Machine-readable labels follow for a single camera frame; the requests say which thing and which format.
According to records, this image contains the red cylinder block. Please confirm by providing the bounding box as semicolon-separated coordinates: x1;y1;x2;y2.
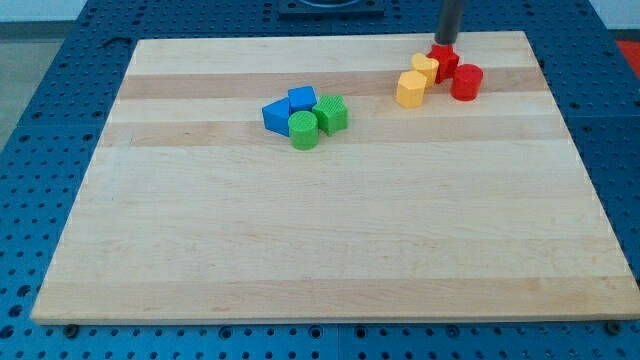
450;64;484;101

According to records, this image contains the green cylinder block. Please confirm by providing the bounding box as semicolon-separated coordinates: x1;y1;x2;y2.
288;111;319;150

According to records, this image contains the green star block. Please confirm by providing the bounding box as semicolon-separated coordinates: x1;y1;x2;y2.
312;95;348;136

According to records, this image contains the blue triangle block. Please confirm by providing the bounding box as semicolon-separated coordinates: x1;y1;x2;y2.
262;97;290;137

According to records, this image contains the blue cube block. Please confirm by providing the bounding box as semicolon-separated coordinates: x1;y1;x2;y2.
288;86;317;113

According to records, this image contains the wooden board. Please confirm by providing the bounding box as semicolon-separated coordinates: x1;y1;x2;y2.
31;31;639;325

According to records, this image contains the yellow hexagon block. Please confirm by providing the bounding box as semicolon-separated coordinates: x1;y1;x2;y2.
395;70;427;108

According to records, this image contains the yellow heart block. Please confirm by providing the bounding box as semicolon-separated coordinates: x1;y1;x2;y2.
411;53;439;88

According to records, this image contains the red star block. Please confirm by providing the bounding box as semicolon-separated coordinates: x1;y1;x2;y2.
427;44;460;83

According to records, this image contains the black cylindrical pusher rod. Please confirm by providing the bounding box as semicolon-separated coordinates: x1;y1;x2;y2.
434;0;466;45

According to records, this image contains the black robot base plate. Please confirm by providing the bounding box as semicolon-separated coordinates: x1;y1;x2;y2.
276;0;385;19

